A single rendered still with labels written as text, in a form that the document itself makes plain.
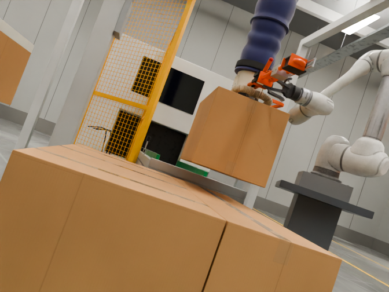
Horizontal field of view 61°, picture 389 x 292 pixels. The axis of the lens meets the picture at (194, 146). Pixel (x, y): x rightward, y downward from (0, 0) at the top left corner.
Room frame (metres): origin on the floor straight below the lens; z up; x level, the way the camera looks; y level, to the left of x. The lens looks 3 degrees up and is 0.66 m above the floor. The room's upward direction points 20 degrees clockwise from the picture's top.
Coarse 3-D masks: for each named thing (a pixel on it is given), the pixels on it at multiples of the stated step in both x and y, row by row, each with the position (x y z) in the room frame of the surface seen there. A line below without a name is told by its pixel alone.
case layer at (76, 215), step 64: (0, 192) 0.84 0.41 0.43; (64, 192) 0.87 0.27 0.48; (128, 192) 0.90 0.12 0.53; (192, 192) 1.48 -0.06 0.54; (0, 256) 0.85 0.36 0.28; (64, 256) 0.88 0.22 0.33; (128, 256) 0.91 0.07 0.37; (192, 256) 0.95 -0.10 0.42; (256, 256) 0.98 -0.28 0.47; (320, 256) 1.02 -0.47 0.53
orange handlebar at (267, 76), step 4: (296, 60) 1.32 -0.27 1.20; (300, 60) 1.32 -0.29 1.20; (300, 64) 1.33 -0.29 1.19; (304, 64) 1.33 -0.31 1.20; (268, 72) 1.59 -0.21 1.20; (288, 72) 1.46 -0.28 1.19; (264, 76) 1.63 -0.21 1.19; (268, 76) 1.60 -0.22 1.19; (268, 80) 1.68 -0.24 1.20; (272, 80) 1.62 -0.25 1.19; (276, 80) 1.60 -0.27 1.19; (248, 84) 1.86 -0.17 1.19; (256, 88) 1.87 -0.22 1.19; (276, 100) 2.04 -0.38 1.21; (276, 104) 2.13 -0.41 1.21; (280, 104) 2.04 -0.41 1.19; (276, 108) 2.16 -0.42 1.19
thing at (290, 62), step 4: (288, 56) 1.38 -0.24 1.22; (292, 56) 1.33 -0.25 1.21; (296, 56) 1.34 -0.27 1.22; (284, 60) 1.41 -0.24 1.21; (288, 60) 1.38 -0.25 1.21; (292, 60) 1.33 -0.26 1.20; (304, 60) 1.34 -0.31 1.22; (284, 64) 1.41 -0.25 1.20; (288, 64) 1.34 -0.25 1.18; (292, 64) 1.33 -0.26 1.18; (296, 64) 1.34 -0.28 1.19; (280, 68) 1.41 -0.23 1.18; (284, 68) 1.39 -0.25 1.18; (288, 68) 1.38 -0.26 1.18; (292, 68) 1.36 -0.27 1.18; (296, 68) 1.35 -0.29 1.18; (300, 68) 1.34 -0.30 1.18; (292, 72) 1.41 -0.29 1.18; (296, 72) 1.39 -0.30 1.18
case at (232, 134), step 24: (216, 96) 1.64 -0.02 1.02; (240, 96) 1.65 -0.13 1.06; (216, 120) 1.64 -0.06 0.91; (240, 120) 1.65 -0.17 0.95; (264, 120) 1.67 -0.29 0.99; (192, 144) 1.83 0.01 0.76; (216, 144) 1.65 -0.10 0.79; (240, 144) 1.66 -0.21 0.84; (264, 144) 1.67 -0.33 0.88; (216, 168) 1.65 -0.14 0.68; (240, 168) 1.66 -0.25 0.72; (264, 168) 1.68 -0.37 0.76
